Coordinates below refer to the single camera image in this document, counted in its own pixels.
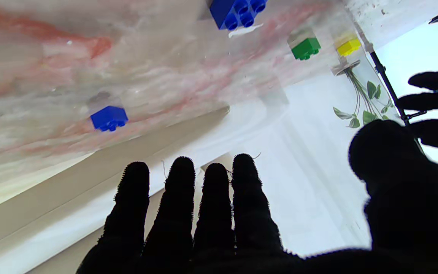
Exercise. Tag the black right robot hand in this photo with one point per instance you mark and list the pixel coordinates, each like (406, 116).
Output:
(242, 243)

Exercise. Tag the blue toy brick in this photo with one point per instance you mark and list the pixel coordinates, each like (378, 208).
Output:
(108, 118)
(238, 13)

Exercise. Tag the yellow toy brick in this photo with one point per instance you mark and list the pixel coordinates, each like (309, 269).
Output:
(348, 46)

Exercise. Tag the green toy brick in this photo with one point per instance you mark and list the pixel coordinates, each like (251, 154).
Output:
(305, 48)

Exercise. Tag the black stand pole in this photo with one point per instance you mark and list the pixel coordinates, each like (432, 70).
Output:
(388, 85)

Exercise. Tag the grey plant pot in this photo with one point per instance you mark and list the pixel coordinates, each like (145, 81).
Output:
(344, 67)

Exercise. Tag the beige sofa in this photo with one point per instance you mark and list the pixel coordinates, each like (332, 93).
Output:
(70, 182)

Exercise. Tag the green leafy potted plant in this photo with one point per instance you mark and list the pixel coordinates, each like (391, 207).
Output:
(371, 89)

